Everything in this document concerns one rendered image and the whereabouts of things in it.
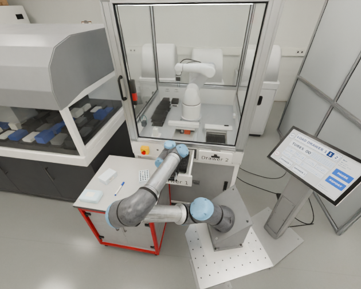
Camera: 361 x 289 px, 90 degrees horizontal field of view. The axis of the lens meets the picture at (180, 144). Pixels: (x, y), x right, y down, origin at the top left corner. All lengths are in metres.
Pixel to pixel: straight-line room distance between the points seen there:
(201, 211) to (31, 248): 1.99
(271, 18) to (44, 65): 1.37
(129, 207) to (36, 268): 1.78
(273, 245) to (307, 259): 0.32
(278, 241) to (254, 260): 1.00
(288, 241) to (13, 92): 2.68
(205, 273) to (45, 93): 1.49
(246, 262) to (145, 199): 0.77
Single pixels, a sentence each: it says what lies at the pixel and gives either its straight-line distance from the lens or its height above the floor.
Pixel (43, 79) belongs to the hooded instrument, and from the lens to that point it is 1.52.
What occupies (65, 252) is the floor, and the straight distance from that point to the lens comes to 2.40.
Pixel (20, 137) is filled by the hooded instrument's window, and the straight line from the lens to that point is 2.05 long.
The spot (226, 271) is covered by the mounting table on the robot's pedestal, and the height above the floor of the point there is 0.76.
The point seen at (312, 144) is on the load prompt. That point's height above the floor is 1.16.
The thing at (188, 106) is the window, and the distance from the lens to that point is 1.41.
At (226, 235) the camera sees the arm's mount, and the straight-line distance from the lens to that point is 1.16.
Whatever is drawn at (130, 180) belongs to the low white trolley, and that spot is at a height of 0.76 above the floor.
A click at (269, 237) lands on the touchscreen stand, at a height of 0.04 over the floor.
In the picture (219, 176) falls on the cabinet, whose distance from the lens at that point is 1.84.
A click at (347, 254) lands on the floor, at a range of 2.63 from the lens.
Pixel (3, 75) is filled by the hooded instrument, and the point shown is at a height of 1.58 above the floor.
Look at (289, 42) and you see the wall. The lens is 4.84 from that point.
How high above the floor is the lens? 1.95
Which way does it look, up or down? 38 degrees down
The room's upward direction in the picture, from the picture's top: 1 degrees counter-clockwise
